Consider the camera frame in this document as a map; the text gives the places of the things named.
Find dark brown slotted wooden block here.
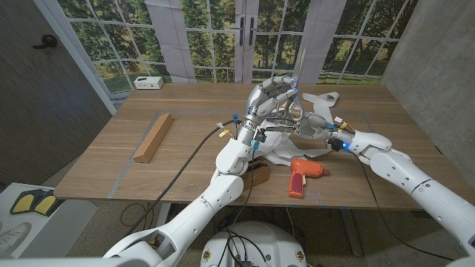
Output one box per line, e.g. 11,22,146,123
243,157,271,190

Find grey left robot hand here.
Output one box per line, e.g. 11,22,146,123
235,75,300,149

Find long light wooden block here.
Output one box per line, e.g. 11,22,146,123
132,113,174,164

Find grey table leg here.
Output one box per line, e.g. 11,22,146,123
341,209,364,257

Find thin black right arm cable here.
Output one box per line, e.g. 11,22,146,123
352,151,456,261

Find white power strip box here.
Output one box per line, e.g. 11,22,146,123
133,76,165,90

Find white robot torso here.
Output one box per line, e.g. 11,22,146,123
200,221,308,267

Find white sneaker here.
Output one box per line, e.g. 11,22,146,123
0,221,33,259

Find yellow and black foot pedal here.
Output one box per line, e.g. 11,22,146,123
9,188,59,217

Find grey and tan scissors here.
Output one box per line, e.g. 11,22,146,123
274,47,307,122

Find printed window forest backdrop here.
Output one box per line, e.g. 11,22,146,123
35,0,420,93

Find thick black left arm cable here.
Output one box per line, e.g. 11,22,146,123
125,120,238,238

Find orange toy drill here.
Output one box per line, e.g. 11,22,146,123
288,158,330,200

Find black door handle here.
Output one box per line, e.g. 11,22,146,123
32,34,59,50

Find white receipt paper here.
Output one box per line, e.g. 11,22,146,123
255,91,341,167

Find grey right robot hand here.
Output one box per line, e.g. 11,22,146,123
265,111,356,153

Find white floor platform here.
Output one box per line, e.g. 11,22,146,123
0,181,98,260

